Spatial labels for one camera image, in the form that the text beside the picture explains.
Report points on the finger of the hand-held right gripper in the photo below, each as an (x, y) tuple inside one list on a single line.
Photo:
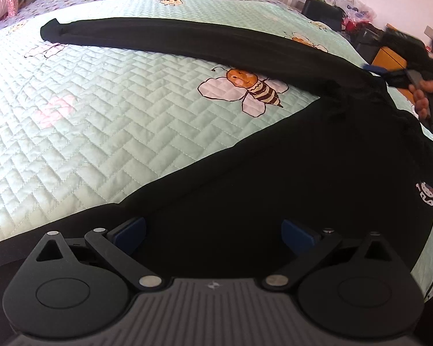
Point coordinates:
[(375, 69)]

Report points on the black armchair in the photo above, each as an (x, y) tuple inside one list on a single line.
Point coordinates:
[(321, 10)]

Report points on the red plastic bag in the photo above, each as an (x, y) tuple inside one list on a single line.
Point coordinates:
[(353, 26)]

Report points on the person's right hand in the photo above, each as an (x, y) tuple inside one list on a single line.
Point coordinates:
[(420, 97)]

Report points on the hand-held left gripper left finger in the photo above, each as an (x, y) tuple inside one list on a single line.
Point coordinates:
[(130, 234)]

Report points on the green bee-print quilt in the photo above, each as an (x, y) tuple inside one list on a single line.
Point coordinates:
[(112, 115)]

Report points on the black long-sleeved shirt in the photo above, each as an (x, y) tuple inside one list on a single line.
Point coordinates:
[(274, 173)]

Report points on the white plastic bag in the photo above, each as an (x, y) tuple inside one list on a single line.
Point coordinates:
[(357, 7)]

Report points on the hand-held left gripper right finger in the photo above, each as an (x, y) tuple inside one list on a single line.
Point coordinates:
[(297, 236)]

